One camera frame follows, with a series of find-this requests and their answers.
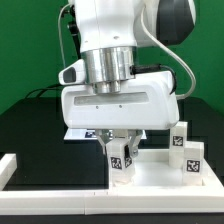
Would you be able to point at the white U-shaped obstacle fence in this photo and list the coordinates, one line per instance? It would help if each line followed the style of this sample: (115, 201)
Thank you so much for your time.
(88, 202)

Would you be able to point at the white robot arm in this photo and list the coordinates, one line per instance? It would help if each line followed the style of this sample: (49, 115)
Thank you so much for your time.
(105, 89)

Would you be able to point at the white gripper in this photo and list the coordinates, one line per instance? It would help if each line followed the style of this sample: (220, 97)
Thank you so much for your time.
(146, 102)

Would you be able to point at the white square tabletop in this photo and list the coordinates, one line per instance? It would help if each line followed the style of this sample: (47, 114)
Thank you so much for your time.
(154, 174)

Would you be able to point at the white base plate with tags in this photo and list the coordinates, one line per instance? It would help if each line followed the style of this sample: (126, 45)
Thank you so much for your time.
(80, 134)

